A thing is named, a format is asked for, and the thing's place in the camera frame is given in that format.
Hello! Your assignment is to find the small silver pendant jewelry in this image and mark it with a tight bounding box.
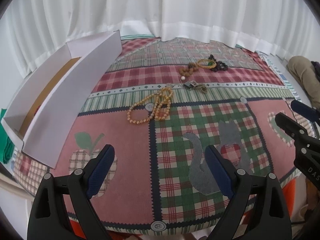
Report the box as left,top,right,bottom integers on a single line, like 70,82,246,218
180,76,208,94

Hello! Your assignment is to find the dark bead bracelet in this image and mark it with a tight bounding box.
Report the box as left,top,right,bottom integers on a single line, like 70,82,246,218
208,54,228,73

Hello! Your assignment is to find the brown wooden bead bracelet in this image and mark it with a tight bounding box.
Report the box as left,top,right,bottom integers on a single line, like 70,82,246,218
179,62,200,77

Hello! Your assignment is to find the green cloth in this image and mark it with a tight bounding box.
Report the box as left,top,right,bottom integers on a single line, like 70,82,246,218
0,108,16,164

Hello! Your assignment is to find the golden pearl bead necklace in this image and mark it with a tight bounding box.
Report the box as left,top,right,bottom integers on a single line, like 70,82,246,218
126,87,174,126

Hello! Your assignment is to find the purple cloth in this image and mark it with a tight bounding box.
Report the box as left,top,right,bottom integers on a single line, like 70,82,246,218
311,61,320,78

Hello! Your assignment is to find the white cardboard box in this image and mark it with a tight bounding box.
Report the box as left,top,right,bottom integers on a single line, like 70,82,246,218
1,31,122,168

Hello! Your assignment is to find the white curtain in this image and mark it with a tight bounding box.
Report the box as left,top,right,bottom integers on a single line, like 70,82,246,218
1,0,319,77

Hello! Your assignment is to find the gold bangle bracelet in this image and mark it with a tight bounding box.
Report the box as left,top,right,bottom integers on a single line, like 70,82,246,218
196,58,217,69

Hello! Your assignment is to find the patchwork plaid bed cover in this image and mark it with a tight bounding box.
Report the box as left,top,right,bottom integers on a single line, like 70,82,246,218
12,37,316,235

